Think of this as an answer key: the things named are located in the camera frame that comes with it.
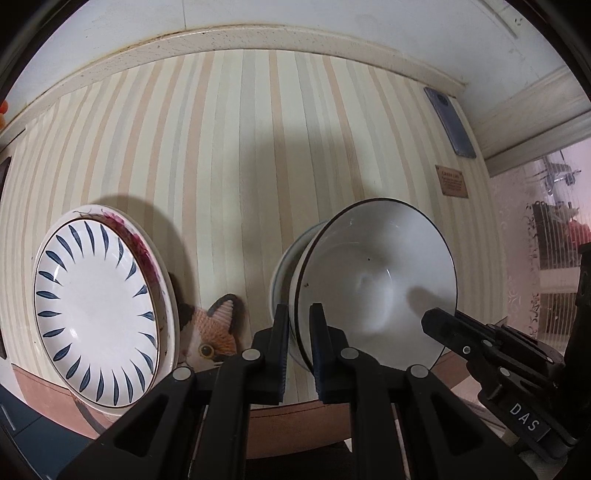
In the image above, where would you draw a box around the blue smartphone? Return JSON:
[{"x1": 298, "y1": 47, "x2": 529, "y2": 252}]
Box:
[{"x1": 424, "y1": 86, "x2": 478, "y2": 159}]

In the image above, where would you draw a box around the black rimmed white bowl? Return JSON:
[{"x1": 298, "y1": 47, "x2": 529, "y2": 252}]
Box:
[{"x1": 288, "y1": 198, "x2": 458, "y2": 370}]

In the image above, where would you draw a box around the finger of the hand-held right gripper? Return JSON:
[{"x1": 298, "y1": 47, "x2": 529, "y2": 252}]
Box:
[
  {"x1": 421, "y1": 308, "x2": 500, "y2": 365},
  {"x1": 457, "y1": 311, "x2": 509, "y2": 340}
]

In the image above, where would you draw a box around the patterned glass sliding door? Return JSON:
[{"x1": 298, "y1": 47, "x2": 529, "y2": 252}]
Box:
[{"x1": 487, "y1": 138, "x2": 591, "y2": 352}]

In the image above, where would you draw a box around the blue striped white plate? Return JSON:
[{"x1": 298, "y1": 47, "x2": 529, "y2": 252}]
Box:
[{"x1": 33, "y1": 216, "x2": 162, "y2": 409}]

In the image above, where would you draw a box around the brown leather label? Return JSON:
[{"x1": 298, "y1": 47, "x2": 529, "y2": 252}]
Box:
[{"x1": 435, "y1": 164, "x2": 469, "y2": 199}]

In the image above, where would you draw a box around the blue patterned white bowl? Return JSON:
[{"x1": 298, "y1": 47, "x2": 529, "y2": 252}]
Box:
[{"x1": 269, "y1": 220, "x2": 329, "y2": 319}]

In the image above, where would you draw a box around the pink floral white plate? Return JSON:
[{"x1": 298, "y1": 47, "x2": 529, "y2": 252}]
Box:
[{"x1": 44, "y1": 204, "x2": 174, "y2": 370}]

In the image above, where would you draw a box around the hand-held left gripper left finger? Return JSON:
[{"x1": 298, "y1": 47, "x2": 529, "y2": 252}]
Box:
[{"x1": 55, "y1": 303, "x2": 291, "y2": 480}]

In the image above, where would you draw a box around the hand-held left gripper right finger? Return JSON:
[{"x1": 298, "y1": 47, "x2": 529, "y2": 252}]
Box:
[{"x1": 308, "y1": 302, "x2": 532, "y2": 480}]

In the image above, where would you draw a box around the plain white plate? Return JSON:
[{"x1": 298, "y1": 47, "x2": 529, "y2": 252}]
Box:
[{"x1": 69, "y1": 204, "x2": 181, "y2": 370}]

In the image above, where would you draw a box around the striped cat table mat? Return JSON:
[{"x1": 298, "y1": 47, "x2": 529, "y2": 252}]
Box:
[{"x1": 0, "y1": 48, "x2": 504, "y2": 457}]

